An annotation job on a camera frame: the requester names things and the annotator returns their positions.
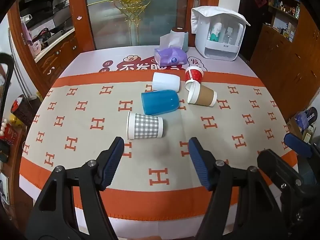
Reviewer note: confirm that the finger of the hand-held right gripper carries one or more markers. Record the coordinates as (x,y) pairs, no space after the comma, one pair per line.
(298,145)
(277,162)

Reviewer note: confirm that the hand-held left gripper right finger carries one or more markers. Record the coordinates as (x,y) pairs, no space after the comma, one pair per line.
(198,158)

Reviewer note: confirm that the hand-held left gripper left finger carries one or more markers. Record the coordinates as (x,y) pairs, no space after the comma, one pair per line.
(113,155)

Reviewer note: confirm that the grey checked paper cup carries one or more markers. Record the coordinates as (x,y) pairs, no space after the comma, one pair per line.
(146,126)

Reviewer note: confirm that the brown sleeved paper cup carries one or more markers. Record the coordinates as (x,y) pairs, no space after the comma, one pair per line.
(205,95)

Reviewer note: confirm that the blue plastic cup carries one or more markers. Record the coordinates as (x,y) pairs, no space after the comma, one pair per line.
(160,102)

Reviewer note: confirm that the red paper cup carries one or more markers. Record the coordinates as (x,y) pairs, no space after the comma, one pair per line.
(194,75)

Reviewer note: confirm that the white plastic cup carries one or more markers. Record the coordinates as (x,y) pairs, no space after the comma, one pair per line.
(166,81)

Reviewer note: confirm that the orange patterned table cloth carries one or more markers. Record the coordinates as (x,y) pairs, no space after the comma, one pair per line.
(75,120)

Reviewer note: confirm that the wooden shelf cabinet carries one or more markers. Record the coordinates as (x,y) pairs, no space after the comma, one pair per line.
(282,60)

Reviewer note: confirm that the pink printed table cover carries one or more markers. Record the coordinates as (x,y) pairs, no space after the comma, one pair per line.
(100,57)

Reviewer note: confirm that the dark woven basket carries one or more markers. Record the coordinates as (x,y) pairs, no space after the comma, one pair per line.
(23,111)

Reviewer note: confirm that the purple tissue pack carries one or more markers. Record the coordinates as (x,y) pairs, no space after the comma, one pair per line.
(171,56)

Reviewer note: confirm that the red snack package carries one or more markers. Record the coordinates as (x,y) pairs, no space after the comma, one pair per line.
(8,132)

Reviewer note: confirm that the white cosmetics storage box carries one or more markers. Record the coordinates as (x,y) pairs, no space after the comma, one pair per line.
(217,52)

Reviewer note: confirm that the wooden kitchen counter cabinet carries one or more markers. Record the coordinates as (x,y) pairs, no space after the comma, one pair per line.
(57,52)

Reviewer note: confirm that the toilet paper roll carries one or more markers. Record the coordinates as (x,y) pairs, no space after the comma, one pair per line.
(186,41)

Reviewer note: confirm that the glass door with gold ornament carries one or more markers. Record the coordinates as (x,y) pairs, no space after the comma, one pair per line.
(105,25)

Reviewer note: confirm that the pink bag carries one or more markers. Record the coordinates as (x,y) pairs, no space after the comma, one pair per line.
(33,45)

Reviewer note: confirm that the white folded towel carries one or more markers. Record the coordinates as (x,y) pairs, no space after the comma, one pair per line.
(212,11)

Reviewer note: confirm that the black chair frame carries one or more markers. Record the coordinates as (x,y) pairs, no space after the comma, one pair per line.
(7,80)

